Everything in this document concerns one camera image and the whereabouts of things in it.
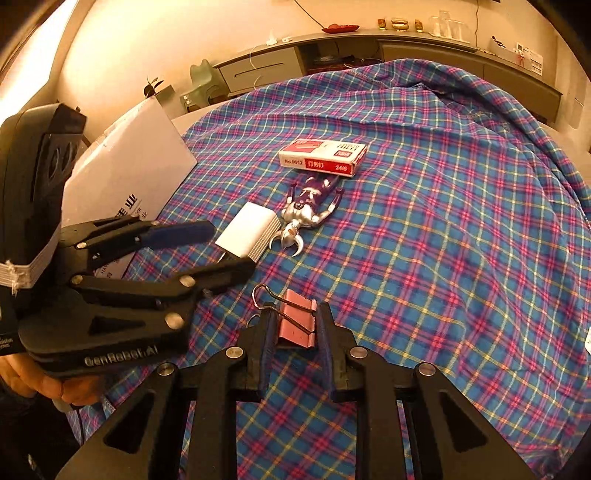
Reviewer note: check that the blue plaid cloth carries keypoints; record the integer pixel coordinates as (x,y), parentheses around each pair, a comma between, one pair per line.
(415,230)

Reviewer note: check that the white printed boxes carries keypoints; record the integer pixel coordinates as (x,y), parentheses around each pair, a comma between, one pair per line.
(521,53)

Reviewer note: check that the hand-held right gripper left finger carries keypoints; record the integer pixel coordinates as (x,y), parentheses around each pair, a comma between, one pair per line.
(268,355)

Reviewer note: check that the red dish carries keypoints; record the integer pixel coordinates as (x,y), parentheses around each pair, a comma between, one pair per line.
(340,28)

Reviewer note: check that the white cardboard box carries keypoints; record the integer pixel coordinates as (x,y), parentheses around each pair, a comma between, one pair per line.
(134,152)

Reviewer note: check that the silver purple toy figure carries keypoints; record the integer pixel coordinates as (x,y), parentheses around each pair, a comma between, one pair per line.
(304,210)

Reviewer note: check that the red and white staple box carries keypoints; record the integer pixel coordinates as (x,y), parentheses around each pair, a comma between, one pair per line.
(323,154)

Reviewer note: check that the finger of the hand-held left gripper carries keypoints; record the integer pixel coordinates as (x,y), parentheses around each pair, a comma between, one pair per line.
(226,272)
(184,232)

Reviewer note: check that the small gold ornaments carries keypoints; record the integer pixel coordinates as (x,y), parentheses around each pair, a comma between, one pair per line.
(399,24)

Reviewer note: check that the person's left hand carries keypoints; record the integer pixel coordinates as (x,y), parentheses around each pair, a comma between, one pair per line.
(37,383)

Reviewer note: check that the green plastic chair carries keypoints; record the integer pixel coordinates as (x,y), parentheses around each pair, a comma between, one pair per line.
(203,81)

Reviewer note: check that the clear glass cups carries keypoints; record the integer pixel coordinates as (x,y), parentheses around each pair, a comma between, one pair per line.
(445,25)

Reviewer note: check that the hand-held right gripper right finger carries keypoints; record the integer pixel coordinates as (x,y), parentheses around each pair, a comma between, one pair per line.
(325,355)

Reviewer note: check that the pink binder clip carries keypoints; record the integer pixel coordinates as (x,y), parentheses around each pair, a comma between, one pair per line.
(295,323)

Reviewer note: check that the white ribbed power adapter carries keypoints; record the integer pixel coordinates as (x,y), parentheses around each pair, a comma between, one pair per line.
(244,226)

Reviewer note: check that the small potted plant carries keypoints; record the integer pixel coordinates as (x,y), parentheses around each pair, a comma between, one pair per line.
(152,87)

